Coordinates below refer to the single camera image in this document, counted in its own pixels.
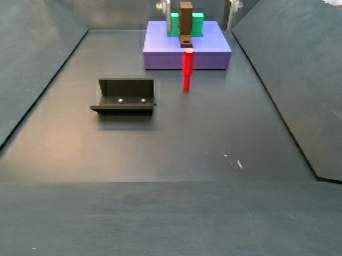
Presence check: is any brown bracket with hole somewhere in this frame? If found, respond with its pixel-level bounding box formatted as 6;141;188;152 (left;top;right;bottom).
178;1;192;48

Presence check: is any black angle bracket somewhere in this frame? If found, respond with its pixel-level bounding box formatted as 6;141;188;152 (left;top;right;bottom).
89;78;154;113

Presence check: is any red peg object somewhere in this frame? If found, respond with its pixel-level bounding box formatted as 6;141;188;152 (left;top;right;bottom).
182;48;194;92

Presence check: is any purple base board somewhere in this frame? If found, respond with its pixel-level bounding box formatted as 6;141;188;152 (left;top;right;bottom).
141;20;233;71

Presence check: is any green block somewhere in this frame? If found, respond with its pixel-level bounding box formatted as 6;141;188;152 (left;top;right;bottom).
166;12;204;37

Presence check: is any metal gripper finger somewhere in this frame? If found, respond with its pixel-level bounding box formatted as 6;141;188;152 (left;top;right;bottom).
225;0;243;31
156;0;170;21

